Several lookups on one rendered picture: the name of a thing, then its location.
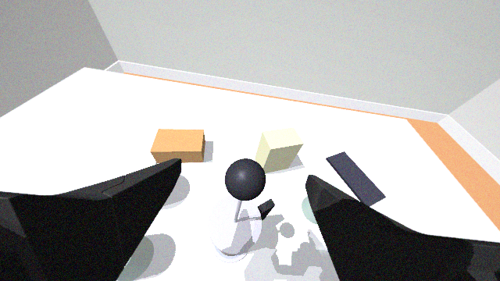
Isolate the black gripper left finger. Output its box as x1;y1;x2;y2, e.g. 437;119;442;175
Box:
0;158;182;281

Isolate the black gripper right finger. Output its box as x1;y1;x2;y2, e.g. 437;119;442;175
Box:
305;175;500;281

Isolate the dark grey flat bar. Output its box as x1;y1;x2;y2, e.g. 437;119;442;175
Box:
326;151;386;206

